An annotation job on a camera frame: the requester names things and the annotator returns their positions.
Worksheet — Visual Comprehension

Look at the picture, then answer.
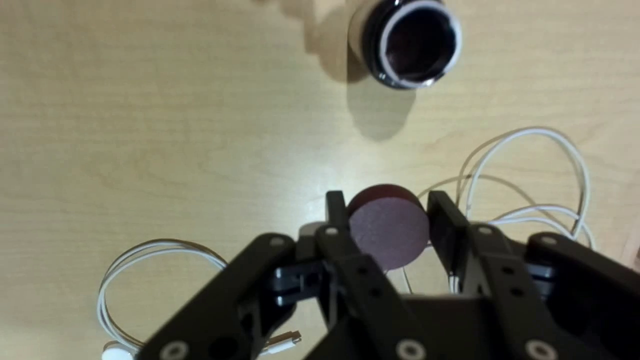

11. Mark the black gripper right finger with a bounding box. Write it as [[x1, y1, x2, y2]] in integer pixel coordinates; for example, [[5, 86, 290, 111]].
[[426, 188, 640, 360]]

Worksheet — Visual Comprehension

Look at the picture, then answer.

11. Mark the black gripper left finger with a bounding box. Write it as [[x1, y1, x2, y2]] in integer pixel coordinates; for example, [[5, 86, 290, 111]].
[[135, 190, 406, 360]]

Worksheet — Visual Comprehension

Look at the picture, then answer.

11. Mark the dark red round lid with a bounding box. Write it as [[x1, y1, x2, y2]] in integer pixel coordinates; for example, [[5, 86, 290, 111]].
[[344, 183, 430, 272]]

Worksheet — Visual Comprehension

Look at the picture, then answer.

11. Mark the small dark glass bottle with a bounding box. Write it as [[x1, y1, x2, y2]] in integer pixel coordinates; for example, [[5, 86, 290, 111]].
[[347, 0, 465, 91]]

